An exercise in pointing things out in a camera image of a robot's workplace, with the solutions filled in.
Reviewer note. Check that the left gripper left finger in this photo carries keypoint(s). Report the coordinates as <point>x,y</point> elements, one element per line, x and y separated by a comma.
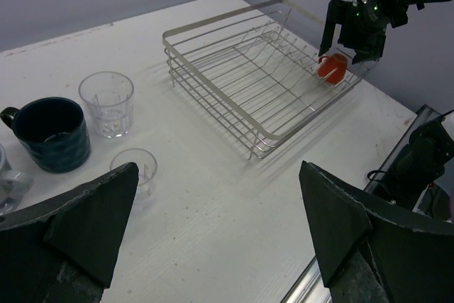
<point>65,248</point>

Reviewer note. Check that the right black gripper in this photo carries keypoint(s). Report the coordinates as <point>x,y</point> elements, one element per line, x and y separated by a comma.
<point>363,28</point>

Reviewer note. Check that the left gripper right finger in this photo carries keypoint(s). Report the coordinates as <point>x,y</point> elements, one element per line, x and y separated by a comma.
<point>369,250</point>

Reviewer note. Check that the orange cup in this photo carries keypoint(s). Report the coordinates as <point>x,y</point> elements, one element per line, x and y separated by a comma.
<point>332,68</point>

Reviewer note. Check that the pale grey-blue mug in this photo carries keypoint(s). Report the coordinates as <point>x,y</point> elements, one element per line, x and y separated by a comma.
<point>14,185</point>

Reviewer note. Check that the large dark blue mug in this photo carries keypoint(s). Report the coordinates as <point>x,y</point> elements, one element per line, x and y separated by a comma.
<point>53,131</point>

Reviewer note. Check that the small clear glass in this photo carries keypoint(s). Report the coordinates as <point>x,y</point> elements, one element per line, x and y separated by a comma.
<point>147,166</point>

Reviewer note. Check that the clear faceted glass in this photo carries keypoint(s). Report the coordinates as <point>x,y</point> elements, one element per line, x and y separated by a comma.
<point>108,97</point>

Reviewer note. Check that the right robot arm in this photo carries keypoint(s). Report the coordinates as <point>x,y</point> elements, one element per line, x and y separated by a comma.
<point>396,10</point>

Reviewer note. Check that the aluminium front rail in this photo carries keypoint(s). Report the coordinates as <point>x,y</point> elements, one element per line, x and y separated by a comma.
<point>309,287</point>

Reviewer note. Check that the metal wire dish rack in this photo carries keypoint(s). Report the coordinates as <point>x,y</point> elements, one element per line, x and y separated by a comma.
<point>257,72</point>

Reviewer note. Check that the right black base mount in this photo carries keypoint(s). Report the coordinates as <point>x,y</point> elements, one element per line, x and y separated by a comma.
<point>419,163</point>

